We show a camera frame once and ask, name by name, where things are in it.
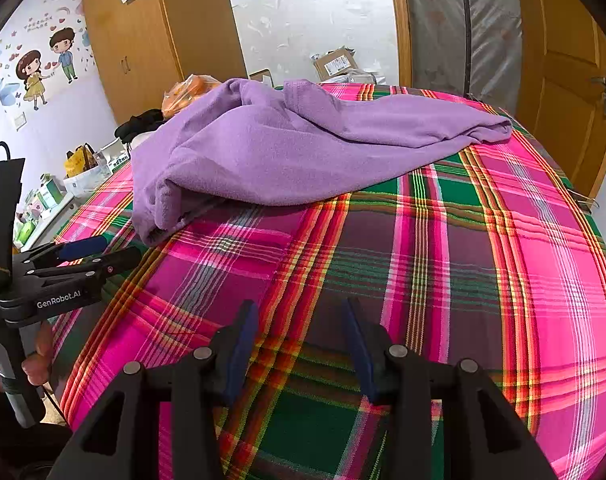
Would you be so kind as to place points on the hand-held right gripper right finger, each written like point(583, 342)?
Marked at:
point(358, 355)

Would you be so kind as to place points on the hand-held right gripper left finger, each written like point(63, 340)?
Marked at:
point(240, 360)

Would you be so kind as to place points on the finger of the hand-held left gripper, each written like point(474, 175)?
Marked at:
point(118, 259)
point(83, 247)

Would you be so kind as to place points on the purple sweater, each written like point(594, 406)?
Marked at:
point(283, 150)

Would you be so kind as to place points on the person's left hand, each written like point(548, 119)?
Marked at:
point(40, 345)

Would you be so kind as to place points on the grey side table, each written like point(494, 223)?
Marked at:
point(48, 225)

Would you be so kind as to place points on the small green white box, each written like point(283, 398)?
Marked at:
point(50, 192)

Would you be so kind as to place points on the white plastic tub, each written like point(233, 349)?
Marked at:
point(85, 180)

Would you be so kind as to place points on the yellow bag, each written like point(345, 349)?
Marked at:
point(80, 160)

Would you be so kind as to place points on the pink green plaid bed sheet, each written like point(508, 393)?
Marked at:
point(433, 260)

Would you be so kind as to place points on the black cloth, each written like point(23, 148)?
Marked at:
point(138, 125)

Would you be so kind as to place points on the plastic bag of oranges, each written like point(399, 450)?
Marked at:
point(183, 97)

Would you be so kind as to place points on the wooden wardrobe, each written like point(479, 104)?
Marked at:
point(148, 35)

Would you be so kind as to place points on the white carton box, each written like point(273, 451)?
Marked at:
point(261, 78)

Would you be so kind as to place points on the metal clip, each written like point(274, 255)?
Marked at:
point(583, 201)

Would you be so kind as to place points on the silver mailer bags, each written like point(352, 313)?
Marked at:
point(353, 77)

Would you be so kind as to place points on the cardboard parcel box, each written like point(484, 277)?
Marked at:
point(333, 62)

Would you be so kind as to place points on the grey plastic zip curtain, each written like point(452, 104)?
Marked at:
point(433, 20)

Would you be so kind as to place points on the wooden door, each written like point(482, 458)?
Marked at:
point(558, 60)

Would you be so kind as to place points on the white wall switch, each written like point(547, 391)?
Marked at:
point(19, 121)

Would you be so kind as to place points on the cartoon couple wall sticker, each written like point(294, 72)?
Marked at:
point(30, 72)

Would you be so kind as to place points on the wooden door frame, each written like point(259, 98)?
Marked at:
point(398, 20)

